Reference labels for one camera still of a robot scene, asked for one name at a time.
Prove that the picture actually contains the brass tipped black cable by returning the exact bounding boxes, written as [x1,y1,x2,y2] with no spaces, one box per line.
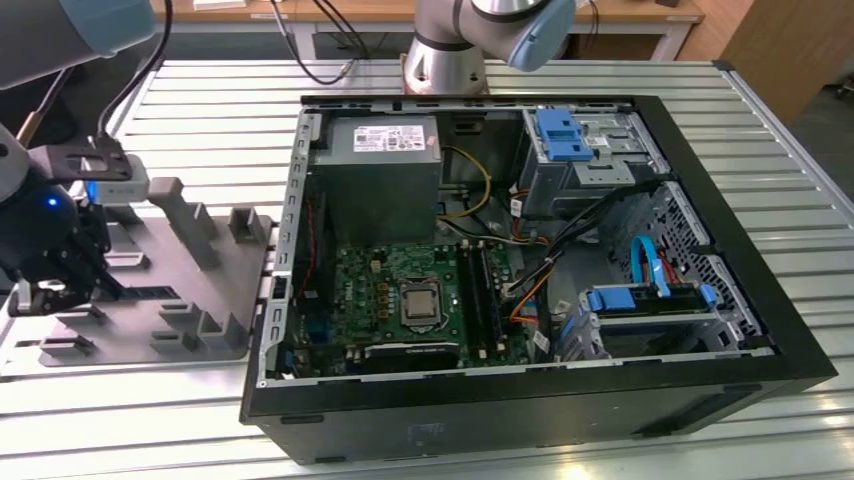
[14,64,77,147]

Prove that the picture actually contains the yellow wire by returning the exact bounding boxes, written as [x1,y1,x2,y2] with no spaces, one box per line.
[438,144,494,220]

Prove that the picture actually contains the silver CPU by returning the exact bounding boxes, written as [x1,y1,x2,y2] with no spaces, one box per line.
[402,288,441,320]

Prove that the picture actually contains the grey power supply unit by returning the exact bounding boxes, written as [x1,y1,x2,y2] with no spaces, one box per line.
[310,115,448,249]

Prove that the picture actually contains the orange wire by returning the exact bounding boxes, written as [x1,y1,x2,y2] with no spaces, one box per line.
[509,259,562,329]

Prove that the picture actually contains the grey parts rack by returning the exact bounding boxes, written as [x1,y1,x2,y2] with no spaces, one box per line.
[37,177,279,369]

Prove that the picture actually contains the hard disk in blue carrier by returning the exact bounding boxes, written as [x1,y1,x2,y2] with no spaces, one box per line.
[580,282,721,316]

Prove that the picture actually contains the brown wooden cabinet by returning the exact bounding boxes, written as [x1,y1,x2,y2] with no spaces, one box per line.
[718,0,854,127]

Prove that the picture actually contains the metal socket cover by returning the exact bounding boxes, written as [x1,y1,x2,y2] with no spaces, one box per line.
[393,274,449,335]

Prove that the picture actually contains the wooden desk white legs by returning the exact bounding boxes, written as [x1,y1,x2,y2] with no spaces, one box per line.
[159,0,708,62]

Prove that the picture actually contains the black PC case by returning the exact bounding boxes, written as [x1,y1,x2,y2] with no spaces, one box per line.
[239,93,840,466]

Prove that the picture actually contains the blue flat data wire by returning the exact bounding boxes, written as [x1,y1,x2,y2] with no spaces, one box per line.
[629,234,674,300]

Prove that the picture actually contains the grey disk bay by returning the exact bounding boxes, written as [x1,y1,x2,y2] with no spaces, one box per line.
[574,279,766,362]

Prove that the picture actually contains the blue plastic drive latch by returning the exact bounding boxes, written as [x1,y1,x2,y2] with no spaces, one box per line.
[536,108,597,162]

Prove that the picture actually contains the twisted red black wire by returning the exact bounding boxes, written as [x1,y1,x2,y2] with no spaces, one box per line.
[297,199,321,301]

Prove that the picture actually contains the black RAM slot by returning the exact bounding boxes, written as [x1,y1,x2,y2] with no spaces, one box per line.
[457,239,490,357]

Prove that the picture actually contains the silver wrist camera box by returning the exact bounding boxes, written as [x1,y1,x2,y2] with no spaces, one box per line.
[6,278,35,317]
[85,153,153,206]

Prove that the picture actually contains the black cable metal plug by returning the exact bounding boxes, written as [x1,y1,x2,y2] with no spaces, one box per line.
[269,0,366,90]

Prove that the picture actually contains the grey metal drive cage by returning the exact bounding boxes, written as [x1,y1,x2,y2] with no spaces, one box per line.
[518,107,672,220]

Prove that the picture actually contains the green motherboard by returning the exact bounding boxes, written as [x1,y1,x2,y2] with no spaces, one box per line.
[293,238,540,374]

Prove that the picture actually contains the black graphics card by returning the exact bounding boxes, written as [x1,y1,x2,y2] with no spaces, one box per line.
[343,339,464,375]

